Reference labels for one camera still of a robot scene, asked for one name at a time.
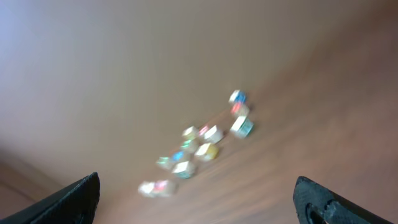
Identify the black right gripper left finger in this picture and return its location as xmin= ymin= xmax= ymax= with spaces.
xmin=1 ymin=172 xmax=100 ymax=224

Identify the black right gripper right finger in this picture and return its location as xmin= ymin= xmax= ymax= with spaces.
xmin=293 ymin=176 xmax=392 ymax=224

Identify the red letter Y block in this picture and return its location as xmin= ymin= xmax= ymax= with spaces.
xmin=154 ymin=180 xmax=178 ymax=197

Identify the plain Z wooden block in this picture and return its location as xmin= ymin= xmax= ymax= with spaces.
xmin=204 ymin=125 xmax=224 ymax=144

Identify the plain pale wooden block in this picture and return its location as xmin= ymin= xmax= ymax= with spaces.
xmin=137 ymin=181 xmax=156 ymax=198

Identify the green letter Z block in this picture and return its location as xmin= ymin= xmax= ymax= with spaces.
xmin=156 ymin=157 xmax=174 ymax=170

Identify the bird picture wooden block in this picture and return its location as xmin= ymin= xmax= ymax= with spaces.
xmin=230 ymin=116 xmax=254 ymax=138

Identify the blue letter H block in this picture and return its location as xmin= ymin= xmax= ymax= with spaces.
xmin=171 ymin=151 xmax=190 ymax=163

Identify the green J side block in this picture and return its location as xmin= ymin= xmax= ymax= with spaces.
xmin=172 ymin=161 xmax=196 ymax=179

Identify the hammer picture wooden block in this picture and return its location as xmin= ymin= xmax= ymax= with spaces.
xmin=194 ymin=143 xmax=219 ymax=162

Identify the red letter M block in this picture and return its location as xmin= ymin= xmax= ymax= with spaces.
xmin=231 ymin=103 xmax=250 ymax=117

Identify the green letter R block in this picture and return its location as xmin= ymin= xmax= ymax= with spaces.
xmin=180 ymin=139 xmax=200 ymax=154

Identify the blue side wooden block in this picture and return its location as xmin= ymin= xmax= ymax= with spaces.
xmin=228 ymin=90 xmax=247 ymax=105

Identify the red number 9 block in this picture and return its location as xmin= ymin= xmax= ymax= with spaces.
xmin=198 ymin=125 xmax=209 ymax=137

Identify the yellow wooden block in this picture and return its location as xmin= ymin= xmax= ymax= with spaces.
xmin=182 ymin=126 xmax=198 ymax=140

